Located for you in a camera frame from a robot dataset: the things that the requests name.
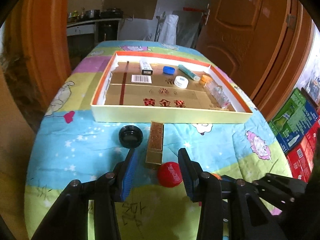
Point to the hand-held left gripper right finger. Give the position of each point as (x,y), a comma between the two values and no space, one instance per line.
(187,172)

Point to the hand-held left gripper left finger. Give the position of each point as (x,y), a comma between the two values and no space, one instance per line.
(128,172)

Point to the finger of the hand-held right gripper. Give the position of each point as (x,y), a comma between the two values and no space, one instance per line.
(277,187)

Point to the red bottle cap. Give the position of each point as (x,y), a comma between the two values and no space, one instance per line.
(170,175)

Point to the gold rectangular box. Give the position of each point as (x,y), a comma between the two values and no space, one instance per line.
(155,145)

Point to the shallow cardboard box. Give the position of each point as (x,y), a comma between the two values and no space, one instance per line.
(160,97)

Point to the white round jar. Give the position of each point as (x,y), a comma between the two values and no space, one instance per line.
(181,81)

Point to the orange cap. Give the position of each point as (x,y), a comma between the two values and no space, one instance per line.
(206,79)

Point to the teal rectangular box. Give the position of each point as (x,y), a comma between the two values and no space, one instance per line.
(188,71)

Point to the blue bottle cap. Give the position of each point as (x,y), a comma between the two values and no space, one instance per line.
(168,69)

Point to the white cartoon print box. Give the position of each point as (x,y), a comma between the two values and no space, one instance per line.
(145,67)

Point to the black round lid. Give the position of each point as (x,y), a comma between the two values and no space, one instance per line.
(130,136)

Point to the red carton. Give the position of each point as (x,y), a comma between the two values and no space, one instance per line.
(302,155)

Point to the cartoon printed tablecloth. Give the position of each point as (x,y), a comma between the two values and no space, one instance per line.
(87,135)

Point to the green carton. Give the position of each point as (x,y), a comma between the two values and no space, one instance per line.
(292,120)

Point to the plain wooden door panel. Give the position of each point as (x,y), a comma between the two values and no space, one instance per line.
(12,142)

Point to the white plastic bag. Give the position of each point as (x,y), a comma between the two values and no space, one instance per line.
(171,30)

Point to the white kitchen counter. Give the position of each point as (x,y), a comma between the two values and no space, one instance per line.
(80,27)

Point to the carved wooden door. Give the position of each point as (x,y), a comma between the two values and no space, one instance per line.
(240,25)

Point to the black stove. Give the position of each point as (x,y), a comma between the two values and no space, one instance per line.
(112,12)

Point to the metal cooking pot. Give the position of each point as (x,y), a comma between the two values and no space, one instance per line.
(92,13)

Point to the red paper strip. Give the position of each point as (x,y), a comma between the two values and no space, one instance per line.
(193,8)

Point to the metal door hinge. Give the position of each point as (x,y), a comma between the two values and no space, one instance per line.
(290,21)

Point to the brown cardboard sheet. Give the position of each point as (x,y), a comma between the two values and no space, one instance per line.
(132,1)

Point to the wooden door frame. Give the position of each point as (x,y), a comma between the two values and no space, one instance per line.
(45,30)
(295,62)

